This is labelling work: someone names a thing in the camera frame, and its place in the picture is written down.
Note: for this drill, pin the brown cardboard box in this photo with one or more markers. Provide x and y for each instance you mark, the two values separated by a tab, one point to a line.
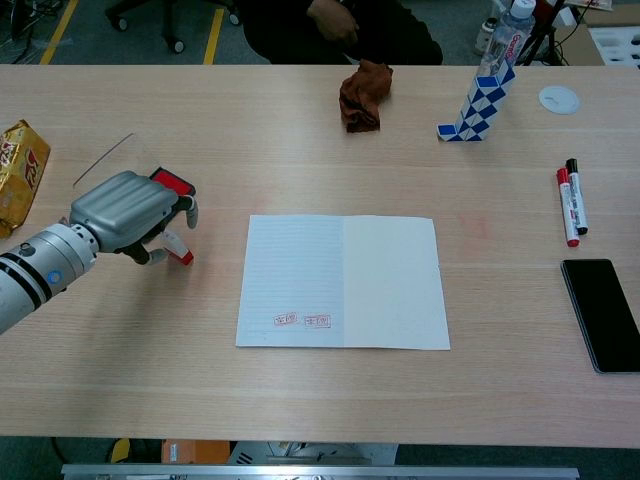
580	47

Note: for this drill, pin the clear plastic water bottle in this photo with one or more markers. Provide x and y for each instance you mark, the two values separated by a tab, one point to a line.
507	35

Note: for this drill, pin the blue white snake puzzle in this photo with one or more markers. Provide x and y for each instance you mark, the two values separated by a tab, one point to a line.
480	110

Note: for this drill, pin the red white stamp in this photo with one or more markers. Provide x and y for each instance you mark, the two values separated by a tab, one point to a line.
179	250

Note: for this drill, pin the aluminium rail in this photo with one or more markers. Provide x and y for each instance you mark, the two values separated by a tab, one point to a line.
320	472

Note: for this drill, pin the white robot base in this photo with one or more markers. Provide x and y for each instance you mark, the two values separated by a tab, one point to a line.
325	452

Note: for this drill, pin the small white bottle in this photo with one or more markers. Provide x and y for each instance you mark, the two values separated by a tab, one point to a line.
486	37

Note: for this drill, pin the person in black clothes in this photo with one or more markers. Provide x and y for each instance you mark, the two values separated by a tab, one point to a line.
390	35

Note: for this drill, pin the crumpled brown cloth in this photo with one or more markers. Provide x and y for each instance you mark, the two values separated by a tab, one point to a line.
362	100

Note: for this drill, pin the black whiteboard marker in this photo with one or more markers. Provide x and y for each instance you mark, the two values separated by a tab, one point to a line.
577	200

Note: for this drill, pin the red whiteboard marker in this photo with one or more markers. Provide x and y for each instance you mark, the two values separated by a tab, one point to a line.
567	210

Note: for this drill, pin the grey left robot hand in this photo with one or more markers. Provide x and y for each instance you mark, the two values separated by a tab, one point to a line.
122	205

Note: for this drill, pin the red black tripod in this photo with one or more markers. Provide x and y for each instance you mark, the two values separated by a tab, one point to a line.
542	25

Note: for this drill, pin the orange box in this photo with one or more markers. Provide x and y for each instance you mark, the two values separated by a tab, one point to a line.
195	451

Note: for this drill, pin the open white lined notebook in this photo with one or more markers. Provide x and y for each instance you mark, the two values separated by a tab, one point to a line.
345	285

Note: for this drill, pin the black office chair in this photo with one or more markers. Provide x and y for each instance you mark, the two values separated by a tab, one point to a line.
170	20

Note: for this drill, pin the red ink stamp pad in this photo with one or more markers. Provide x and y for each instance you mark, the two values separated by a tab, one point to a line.
172	181

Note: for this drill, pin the gold snack bag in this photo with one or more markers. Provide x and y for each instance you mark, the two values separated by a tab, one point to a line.
20	175

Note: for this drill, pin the white foam tray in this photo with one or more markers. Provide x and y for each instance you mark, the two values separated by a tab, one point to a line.
617	45

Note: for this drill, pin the black smartphone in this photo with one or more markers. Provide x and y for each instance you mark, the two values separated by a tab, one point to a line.
602	315

